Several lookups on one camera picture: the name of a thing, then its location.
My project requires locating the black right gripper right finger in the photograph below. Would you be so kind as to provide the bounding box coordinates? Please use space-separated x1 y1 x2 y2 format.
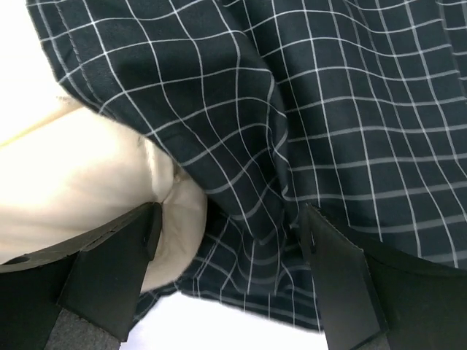
300 205 466 350

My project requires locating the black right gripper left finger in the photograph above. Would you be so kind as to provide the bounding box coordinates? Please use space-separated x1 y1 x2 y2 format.
1 203 162 350

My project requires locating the cream white pillow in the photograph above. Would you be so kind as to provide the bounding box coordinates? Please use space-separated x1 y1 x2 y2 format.
0 0 209 292

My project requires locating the dark plaid pillowcase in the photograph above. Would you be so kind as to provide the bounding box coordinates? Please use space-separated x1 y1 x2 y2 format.
28 1 466 330

